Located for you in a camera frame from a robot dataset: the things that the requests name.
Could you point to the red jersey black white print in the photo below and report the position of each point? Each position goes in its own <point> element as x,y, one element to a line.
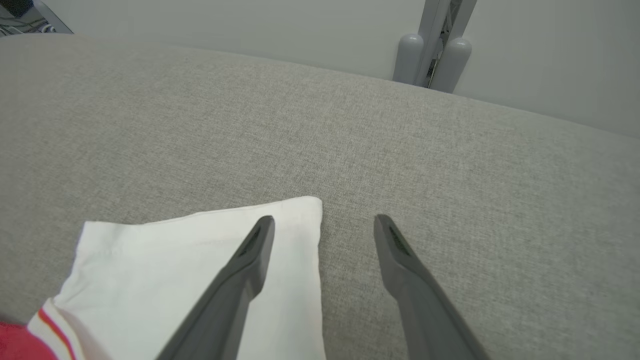
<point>15,345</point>

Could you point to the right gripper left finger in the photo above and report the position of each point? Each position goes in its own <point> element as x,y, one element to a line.
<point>225,300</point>

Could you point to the white folded garment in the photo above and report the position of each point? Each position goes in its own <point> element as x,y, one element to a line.
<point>150,270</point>

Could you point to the grey metal frame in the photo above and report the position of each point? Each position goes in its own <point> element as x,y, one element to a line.
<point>52,17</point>

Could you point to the grey fabric sofa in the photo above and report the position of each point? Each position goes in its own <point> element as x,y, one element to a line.
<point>450,175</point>

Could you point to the black chair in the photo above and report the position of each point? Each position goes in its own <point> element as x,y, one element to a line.
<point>15,6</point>

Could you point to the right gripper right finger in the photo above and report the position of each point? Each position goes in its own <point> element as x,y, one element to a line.
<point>425,310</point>

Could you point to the grey partition post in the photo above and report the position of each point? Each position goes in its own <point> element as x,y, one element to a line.
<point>410,60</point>

